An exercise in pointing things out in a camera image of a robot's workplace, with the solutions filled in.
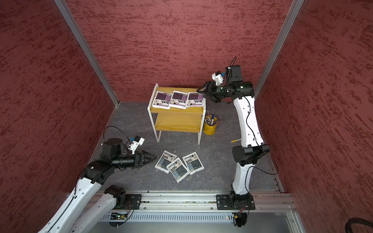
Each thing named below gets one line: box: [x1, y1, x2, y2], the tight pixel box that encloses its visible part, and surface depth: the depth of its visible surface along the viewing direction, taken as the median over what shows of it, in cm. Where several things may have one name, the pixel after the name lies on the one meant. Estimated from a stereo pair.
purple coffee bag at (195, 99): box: [186, 91, 205, 108], surface depth 75 cm
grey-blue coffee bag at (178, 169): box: [166, 157, 190, 184], surface depth 86 cm
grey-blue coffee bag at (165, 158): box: [154, 149, 178, 174], surface depth 89 cm
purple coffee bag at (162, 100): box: [151, 90, 173, 110], surface depth 76 cm
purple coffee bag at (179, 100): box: [169, 90, 188, 110], surface depth 76 cm
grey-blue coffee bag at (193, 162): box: [182, 151, 205, 176], surface depth 89 cm
